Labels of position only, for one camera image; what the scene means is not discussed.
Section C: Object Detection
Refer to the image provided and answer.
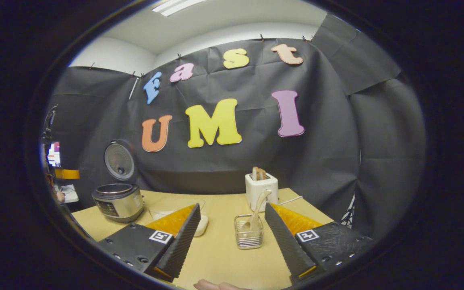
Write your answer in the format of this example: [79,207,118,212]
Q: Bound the wooden spoon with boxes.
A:
[241,189,272,233]

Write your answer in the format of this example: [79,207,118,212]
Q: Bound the black backdrop cloth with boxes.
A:
[47,14,428,242]

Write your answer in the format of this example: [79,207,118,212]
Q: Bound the computer monitor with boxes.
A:
[48,141,61,168]

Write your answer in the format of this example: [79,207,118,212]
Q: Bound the clear plastic rice container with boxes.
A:
[147,199,209,237]

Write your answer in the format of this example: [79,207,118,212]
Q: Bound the white side table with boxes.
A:
[57,184,79,203]

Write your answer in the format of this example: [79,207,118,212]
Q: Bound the metal wire chopstick holder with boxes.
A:
[234,214,264,250]

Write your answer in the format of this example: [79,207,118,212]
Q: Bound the dark silver rice cooker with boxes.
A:
[91,139,145,223]

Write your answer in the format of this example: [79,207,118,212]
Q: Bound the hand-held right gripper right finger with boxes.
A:
[264,202,377,284]

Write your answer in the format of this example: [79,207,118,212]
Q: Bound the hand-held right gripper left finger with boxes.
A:
[97,203,201,282]

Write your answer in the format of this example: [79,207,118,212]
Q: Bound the white toaster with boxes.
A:
[245,172,279,212]

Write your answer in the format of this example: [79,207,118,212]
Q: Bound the ceiling light panel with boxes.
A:
[151,0,208,17]

